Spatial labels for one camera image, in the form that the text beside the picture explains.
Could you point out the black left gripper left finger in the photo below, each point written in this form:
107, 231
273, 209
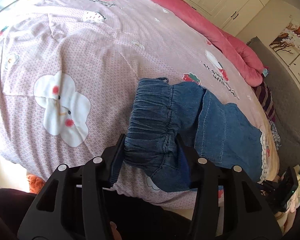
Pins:
71, 203

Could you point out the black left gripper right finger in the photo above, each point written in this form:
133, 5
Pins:
228, 204

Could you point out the blue denim lace-trimmed pants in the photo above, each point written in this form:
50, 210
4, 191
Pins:
165, 118

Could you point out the right hand red nails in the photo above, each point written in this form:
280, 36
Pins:
286, 219

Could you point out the colourful clothes pile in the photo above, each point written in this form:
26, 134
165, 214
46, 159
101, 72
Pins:
296, 194

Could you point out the orange fuzzy item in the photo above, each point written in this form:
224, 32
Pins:
35, 183

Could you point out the grey quilted headboard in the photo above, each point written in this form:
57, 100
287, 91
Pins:
286, 99

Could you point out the striped purple pillow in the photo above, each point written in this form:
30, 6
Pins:
265, 98

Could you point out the pink plush comforter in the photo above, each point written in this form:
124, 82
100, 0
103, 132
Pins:
243, 58

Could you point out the pink strawberry print bedsheet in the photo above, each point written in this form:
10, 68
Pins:
69, 70

